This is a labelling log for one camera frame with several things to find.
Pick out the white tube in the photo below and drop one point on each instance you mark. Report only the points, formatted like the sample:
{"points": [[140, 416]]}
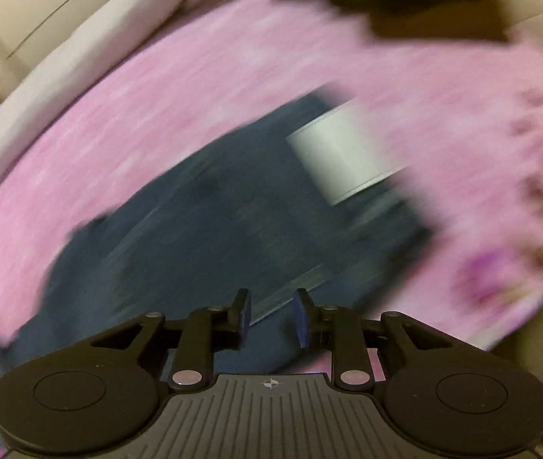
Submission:
{"points": [[338, 153]]}

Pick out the cream wardrobe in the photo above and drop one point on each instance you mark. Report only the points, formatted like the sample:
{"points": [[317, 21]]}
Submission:
{"points": [[13, 0]]}

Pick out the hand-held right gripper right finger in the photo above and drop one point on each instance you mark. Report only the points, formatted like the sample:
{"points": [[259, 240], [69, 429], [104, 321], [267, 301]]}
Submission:
{"points": [[301, 319]]}

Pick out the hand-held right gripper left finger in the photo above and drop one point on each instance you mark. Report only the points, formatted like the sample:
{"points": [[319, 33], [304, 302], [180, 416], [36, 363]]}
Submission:
{"points": [[244, 316]]}

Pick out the pink floral blanket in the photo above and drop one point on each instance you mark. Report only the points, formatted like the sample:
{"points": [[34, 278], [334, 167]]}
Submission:
{"points": [[156, 105]]}

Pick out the blue jeans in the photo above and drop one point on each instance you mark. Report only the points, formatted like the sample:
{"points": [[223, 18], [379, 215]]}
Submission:
{"points": [[180, 229]]}

